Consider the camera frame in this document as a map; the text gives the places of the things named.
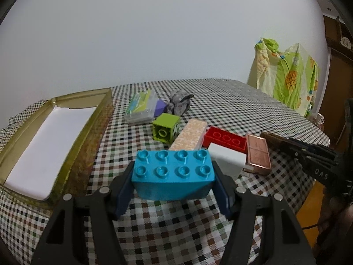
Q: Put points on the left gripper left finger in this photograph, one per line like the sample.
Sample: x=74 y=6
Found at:
x=122 y=190

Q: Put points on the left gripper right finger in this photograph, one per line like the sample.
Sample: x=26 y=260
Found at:
x=224 y=191

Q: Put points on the turquoise duplo brick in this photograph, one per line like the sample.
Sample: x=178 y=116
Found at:
x=173 y=175

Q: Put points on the lime green duplo cube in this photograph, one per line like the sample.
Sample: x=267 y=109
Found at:
x=166 y=128

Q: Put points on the grey sock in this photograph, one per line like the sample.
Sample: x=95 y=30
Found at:
x=180 y=102

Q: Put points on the white block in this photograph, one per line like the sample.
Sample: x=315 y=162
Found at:
x=231 y=162

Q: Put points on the rose gold compact case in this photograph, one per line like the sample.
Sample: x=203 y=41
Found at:
x=258 y=157

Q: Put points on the red duplo brick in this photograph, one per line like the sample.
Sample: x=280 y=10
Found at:
x=225 y=139

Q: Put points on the white mug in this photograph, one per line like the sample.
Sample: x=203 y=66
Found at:
x=319 y=121

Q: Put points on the beige speckled block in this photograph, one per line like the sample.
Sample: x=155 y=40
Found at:
x=191 y=136

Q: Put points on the checkered tablecloth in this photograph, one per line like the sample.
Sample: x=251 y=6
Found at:
x=81 y=230

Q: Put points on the gold tin box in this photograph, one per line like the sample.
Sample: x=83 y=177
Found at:
x=53 y=152

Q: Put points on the purple block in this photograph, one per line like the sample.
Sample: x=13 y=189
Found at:
x=160 y=108

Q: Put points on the green pineapple print cloth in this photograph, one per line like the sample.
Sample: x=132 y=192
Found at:
x=289 y=76

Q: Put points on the brown wooden cabinet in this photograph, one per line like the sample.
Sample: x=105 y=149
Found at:
x=339 y=82

